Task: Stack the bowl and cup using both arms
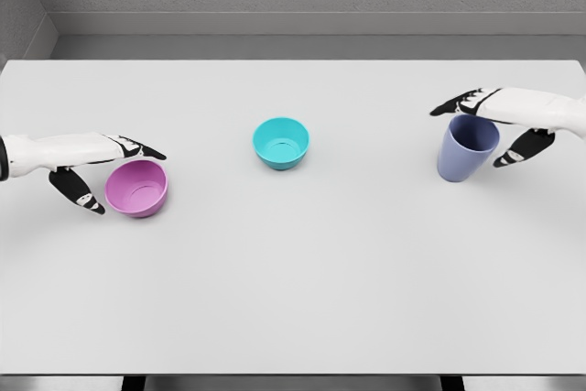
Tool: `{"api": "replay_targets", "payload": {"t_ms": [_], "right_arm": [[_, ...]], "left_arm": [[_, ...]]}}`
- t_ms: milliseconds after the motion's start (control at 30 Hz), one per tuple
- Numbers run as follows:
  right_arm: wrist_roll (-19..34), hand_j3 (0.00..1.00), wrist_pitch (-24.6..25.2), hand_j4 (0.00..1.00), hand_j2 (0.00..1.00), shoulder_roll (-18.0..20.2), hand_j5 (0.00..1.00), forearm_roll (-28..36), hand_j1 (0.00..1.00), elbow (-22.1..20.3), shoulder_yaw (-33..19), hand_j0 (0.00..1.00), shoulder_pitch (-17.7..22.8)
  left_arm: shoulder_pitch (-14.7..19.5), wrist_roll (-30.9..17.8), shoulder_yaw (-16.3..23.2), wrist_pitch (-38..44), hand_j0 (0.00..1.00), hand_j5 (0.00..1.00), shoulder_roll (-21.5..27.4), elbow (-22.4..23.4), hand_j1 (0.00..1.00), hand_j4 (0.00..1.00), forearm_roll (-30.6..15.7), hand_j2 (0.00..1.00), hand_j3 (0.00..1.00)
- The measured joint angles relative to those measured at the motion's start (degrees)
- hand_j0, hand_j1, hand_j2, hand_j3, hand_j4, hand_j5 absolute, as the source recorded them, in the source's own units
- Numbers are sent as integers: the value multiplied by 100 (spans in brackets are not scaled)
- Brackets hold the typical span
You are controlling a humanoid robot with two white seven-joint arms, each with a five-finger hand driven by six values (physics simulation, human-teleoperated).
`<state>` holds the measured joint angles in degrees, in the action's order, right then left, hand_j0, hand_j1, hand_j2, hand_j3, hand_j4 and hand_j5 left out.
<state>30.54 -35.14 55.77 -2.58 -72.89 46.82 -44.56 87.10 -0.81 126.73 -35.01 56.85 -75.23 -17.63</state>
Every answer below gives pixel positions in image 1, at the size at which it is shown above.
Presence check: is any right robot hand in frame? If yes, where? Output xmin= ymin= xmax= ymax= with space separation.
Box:
xmin=429 ymin=87 xmax=565 ymax=169

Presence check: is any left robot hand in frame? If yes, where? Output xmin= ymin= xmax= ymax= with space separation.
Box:
xmin=38 ymin=132 xmax=168 ymax=216

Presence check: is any lavender blue cup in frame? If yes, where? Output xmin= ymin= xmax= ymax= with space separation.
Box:
xmin=436 ymin=114 xmax=501 ymax=185

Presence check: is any pink bowl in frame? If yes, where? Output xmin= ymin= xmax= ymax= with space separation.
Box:
xmin=103 ymin=159 xmax=169 ymax=220

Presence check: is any teal bowl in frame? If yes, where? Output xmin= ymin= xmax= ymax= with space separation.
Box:
xmin=252 ymin=116 xmax=311 ymax=171

